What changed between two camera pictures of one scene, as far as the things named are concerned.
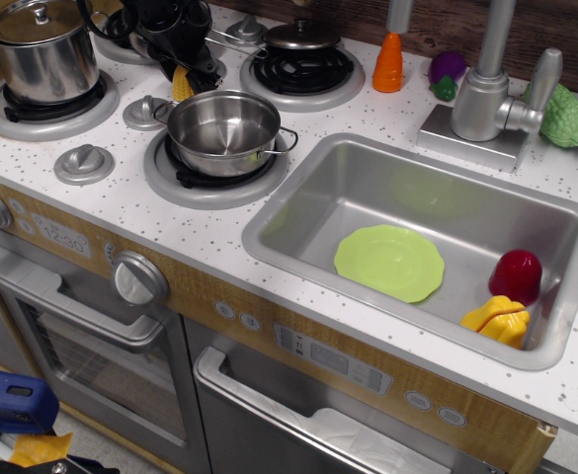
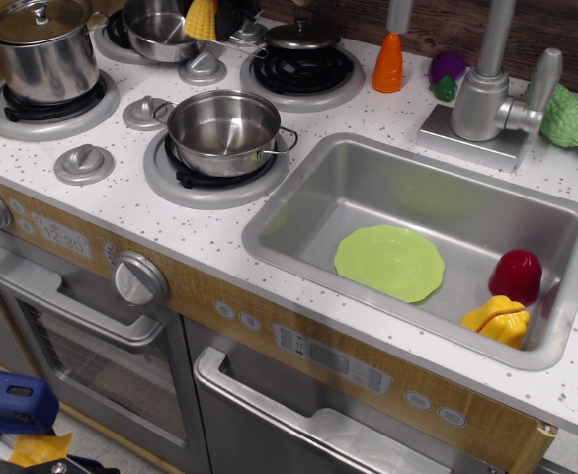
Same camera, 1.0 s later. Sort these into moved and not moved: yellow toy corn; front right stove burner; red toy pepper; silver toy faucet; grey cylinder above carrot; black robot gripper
Moved: black robot gripper; yellow toy corn
Not moved: grey cylinder above carrot; red toy pepper; silver toy faucet; front right stove burner
